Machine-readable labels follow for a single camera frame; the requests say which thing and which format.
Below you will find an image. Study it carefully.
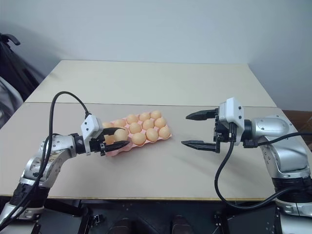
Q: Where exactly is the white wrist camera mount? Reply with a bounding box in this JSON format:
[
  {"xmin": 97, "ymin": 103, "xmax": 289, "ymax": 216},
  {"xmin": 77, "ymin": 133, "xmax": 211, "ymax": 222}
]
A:
[
  {"xmin": 80, "ymin": 114, "xmax": 104, "ymax": 156},
  {"xmin": 217, "ymin": 97, "xmax": 245, "ymax": 143}
]

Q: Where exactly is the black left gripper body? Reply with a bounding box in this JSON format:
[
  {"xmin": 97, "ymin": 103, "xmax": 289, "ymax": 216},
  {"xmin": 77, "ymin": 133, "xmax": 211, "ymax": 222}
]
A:
[{"xmin": 89, "ymin": 135, "xmax": 107, "ymax": 155}]

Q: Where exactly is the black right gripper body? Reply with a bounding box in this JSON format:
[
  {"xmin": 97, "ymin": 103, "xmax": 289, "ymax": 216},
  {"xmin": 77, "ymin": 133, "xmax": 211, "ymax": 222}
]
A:
[{"xmin": 213, "ymin": 114, "xmax": 235, "ymax": 154}]

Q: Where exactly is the pink egg tray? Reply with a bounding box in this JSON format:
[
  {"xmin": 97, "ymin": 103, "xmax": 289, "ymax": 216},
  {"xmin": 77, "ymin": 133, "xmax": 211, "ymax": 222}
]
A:
[{"xmin": 101, "ymin": 114, "xmax": 173, "ymax": 157}]

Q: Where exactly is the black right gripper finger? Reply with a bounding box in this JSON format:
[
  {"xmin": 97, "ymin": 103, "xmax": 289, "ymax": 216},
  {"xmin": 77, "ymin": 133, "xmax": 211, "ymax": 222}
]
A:
[
  {"xmin": 185, "ymin": 107, "xmax": 219, "ymax": 121},
  {"xmin": 181, "ymin": 139, "xmax": 217, "ymax": 150}
]

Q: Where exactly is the dark rounded shape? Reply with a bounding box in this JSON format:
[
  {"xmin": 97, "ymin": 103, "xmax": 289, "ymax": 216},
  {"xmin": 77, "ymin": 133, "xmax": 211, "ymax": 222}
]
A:
[
  {"xmin": 170, "ymin": 214, "xmax": 191, "ymax": 234},
  {"xmin": 113, "ymin": 216, "xmax": 134, "ymax": 234}
]

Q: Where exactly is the grey white bag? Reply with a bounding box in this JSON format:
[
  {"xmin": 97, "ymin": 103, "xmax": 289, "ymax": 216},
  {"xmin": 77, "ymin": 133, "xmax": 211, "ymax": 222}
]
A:
[{"xmin": 0, "ymin": 78, "xmax": 25, "ymax": 129}]

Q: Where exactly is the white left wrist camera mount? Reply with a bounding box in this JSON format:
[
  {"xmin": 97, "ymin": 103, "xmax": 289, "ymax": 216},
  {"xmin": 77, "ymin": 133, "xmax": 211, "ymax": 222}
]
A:
[{"xmin": 80, "ymin": 114, "xmax": 104, "ymax": 156}]

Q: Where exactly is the black chair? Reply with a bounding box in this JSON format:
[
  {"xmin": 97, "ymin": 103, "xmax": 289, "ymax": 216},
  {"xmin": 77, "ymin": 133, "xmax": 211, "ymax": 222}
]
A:
[{"xmin": 0, "ymin": 33, "xmax": 47, "ymax": 103}]

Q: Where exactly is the black metal base frame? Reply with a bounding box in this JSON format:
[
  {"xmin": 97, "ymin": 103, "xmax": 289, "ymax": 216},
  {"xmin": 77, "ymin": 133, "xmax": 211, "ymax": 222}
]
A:
[{"xmin": 36, "ymin": 198, "xmax": 283, "ymax": 234}]

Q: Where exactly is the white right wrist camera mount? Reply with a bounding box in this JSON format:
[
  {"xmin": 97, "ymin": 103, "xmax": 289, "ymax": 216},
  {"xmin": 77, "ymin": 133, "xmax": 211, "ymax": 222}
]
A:
[{"xmin": 217, "ymin": 97, "xmax": 245, "ymax": 143}]

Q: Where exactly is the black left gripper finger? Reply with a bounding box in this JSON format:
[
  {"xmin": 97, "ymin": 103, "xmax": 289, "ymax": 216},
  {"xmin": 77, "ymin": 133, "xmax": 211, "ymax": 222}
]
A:
[
  {"xmin": 101, "ymin": 127, "xmax": 126, "ymax": 137},
  {"xmin": 100, "ymin": 140, "xmax": 130, "ymax": 155}
]

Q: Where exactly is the short black right arm cable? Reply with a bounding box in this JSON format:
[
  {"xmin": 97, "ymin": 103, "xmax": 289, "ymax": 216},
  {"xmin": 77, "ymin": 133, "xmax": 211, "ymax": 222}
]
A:
[{"xmin": 243, "ymin": 131, "xmax": 312, "ymax": 148}]

